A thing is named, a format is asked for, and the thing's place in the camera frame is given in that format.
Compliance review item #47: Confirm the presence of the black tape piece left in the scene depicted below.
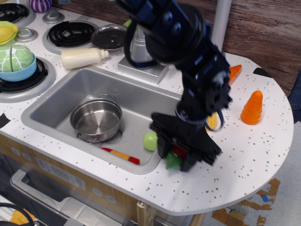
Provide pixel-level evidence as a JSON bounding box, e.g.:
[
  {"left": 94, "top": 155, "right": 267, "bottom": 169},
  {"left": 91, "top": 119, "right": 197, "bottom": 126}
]
[{"left": 0, "top": 113, "right": 11, "bottom": 128}]

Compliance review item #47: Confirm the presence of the purple striped toy vegetable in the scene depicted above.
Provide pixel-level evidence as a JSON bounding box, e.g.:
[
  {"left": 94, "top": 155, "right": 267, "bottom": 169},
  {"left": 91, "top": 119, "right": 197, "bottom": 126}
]
[{"left": 29, "top": 0, "right": 52, "bottom": 13}]

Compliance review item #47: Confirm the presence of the yellow toy corn piece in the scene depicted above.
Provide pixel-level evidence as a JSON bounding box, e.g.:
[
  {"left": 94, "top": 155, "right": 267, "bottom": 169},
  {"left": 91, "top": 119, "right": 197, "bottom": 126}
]
[{"left": 205, "top": 112, "right": 218, "bottom": 131}]

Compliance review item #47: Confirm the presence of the grey stove knob far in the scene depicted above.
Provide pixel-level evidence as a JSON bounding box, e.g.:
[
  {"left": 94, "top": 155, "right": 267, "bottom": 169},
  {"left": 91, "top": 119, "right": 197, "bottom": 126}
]
[{"left": 42, "top": 9, "right": 65, "bottom": 24}]

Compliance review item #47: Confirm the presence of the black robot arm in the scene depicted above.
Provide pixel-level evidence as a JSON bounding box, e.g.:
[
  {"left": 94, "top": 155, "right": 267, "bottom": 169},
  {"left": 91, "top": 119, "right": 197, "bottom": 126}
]
[{"left": 115, "top": 0, "right": 231, "bottom": 172}]

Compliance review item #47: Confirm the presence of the black tape piece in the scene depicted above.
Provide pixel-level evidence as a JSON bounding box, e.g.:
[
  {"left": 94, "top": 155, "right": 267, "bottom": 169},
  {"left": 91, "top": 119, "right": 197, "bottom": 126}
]
[
  {"left": 253, "top": 67, "right": 271, "bottom": 78},
  {"left": 0, "top": 113, "right": 11, "bottom": 128}
]

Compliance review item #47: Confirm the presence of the yellow object bottom left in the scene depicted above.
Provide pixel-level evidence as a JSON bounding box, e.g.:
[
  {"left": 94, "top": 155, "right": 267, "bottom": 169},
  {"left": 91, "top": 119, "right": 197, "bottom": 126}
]
[{"left": 9, "top": 210, "right": 29, "bottom": 225}]

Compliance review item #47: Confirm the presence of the red yellow toy utensil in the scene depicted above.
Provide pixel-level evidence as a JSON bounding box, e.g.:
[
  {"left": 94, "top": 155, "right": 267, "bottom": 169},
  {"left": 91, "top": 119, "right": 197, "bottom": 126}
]
[{"left": 101, "top": 147, "right": 140, "bottom": 165}]

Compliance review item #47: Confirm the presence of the black tape piece right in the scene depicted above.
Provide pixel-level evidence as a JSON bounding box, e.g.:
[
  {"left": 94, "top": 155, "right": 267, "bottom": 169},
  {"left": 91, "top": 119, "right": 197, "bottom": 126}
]
[{"left": 253, "top": 67, "right": 271, "bottom": 78}]

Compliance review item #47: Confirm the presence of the green toy apple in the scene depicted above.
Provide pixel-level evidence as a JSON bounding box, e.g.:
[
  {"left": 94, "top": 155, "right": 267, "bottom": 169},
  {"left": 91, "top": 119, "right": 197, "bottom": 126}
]
[{"left": 143, "top": 131, "right": 158, "bottom": 151}]

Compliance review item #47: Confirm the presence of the steel pan lid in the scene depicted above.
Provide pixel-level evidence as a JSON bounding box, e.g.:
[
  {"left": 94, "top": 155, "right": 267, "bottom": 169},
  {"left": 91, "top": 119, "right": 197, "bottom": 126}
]
[{"left": 91, "top": 24, "right": 127, "bottom": 51}]

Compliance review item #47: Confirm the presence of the grey stove knob near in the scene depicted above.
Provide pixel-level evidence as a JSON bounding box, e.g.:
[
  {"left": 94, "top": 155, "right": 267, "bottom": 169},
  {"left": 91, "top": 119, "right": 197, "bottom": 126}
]
[{"left": 15, "top": 27, "right": 38, "bottom": 43}]

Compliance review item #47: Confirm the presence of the orange toy carrot tip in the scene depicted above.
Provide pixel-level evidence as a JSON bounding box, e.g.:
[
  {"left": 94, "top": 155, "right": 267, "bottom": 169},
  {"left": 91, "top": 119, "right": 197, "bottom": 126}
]
[{"left": 240, "top": 90, "right": 263, "bottom": 125}]

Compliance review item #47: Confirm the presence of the grey toy sink basin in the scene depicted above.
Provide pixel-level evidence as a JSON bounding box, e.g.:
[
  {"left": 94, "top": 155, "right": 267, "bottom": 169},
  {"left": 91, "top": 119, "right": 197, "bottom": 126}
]
[{"left": 21, "top": 66, "right": 181, "bottom": 174}]

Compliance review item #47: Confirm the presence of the black stove burner back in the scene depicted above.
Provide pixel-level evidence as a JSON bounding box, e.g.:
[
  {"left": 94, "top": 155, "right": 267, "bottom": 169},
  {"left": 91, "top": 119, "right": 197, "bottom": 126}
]
[{"left": 0, "top": 3, "right": 36, "bottom": 28}]

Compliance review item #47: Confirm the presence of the grey vertical post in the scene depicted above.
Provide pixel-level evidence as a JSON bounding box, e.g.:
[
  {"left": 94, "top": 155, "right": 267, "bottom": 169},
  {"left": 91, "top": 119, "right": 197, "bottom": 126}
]
[{"left": 211, "top": 0, "right": 232, "bottom": 52}]

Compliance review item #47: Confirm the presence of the grey stove knob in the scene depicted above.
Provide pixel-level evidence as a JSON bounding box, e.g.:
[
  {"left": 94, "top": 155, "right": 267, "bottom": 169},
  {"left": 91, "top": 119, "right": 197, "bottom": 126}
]
[
  {"left": 15, "top": 27, "right": 38, "bottom": 43},
  {"left": 42, "top": 9, "right": 65, "bottom": 24}
]

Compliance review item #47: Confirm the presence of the green toy vegetable piece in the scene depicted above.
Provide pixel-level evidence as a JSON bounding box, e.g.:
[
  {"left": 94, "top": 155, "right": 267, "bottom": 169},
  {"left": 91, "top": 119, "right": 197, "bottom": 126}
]
[{"left": 123, "top": 19, "right": 132, "bottom": 28}]

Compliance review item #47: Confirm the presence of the silver toy faucet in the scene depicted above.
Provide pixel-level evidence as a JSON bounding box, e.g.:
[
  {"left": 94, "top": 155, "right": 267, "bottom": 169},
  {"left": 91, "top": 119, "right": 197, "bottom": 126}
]
[{"left": 118, "top": 27, "right": 169, "bottom": 84}]

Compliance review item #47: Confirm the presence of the blue toy bowl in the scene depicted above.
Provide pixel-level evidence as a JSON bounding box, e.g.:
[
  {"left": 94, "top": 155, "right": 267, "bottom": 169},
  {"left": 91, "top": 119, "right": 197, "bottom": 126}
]
[{"left": 0, "top": 55, "right": 37, "bottom": 82}]

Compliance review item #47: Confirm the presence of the orange toy carrot with stem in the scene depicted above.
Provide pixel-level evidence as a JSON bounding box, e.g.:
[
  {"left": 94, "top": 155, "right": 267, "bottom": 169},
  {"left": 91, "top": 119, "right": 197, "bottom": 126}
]
[{"left": 229, "top": 65, "right": 242, "bottom": 82}]

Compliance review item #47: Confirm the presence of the small steel pan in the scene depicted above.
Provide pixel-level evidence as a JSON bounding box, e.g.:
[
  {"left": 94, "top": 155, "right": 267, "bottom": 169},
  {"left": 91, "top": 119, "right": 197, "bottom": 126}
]
[{"left": 70, "top": 94, "right": 122, "bottom": 144}]

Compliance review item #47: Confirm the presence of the green toy cabbage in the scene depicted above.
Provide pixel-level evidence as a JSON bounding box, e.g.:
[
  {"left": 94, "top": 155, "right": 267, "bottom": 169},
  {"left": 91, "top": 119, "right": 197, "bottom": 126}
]
[{"left": 0, "top": 45, "right": 35, "bottom": 73}]

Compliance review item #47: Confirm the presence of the cream plastic bottle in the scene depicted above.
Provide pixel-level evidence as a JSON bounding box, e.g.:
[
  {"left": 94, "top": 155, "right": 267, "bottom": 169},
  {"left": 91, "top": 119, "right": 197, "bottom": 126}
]
[{"left": 61, "top": 48, "right": 109, "bottom": 69}]

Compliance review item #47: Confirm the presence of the red toy chili pepper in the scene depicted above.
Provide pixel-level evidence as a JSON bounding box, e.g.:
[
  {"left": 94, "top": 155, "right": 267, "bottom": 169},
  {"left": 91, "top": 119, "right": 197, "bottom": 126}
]
[{"left": 165, "top": 145, "right": 188, "bottom": 169}]

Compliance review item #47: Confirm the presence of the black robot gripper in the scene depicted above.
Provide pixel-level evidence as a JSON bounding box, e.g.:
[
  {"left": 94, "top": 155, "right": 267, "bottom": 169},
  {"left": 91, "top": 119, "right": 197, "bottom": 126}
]
[{"left": 150, "top": 113, "right": 222, "bottom": 172}]

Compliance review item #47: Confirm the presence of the toy oven door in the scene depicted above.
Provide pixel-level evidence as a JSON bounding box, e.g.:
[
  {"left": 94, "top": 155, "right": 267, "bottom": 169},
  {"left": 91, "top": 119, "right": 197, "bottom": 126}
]
[{"left": 10, "top": 169, "right": 136, "bottom": 226}]

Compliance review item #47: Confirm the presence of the black stove burner middle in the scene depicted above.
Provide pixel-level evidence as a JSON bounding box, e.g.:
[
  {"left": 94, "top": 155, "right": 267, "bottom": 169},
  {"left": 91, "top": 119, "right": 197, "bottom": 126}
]
[{"left": 42, "top": 21, "right": 98, "bottom": 55}]

